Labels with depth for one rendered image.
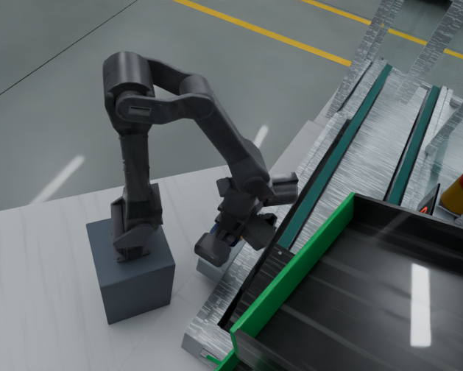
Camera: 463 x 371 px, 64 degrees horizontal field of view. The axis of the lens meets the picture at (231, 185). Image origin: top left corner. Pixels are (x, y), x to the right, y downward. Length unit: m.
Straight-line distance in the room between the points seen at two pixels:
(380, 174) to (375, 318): 1.07
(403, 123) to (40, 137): 1.96
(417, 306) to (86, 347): 0.75
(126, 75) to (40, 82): 2.48
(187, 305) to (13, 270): 0.40
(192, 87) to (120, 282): 0.39
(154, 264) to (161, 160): 1.63
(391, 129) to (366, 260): 1.24
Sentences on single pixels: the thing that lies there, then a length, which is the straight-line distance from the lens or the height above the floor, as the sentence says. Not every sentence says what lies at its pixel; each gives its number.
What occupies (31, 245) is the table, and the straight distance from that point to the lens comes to 1.02.
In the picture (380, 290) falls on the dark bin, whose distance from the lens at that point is 0.23.
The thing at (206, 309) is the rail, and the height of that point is 0.96.
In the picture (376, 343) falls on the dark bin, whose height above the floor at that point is 1.53.
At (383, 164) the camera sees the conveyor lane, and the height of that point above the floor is 0.92.
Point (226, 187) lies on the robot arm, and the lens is 0.63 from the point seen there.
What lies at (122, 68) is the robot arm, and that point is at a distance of 0.45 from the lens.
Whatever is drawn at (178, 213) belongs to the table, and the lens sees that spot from 1.03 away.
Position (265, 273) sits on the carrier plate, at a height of 0.97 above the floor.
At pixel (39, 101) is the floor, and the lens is 2.75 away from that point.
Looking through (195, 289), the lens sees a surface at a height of 0.86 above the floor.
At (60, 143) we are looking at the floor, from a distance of 2.44.
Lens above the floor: 1.71
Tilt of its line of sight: 50 degrees down
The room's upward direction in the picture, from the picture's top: 16 degrees clockwise
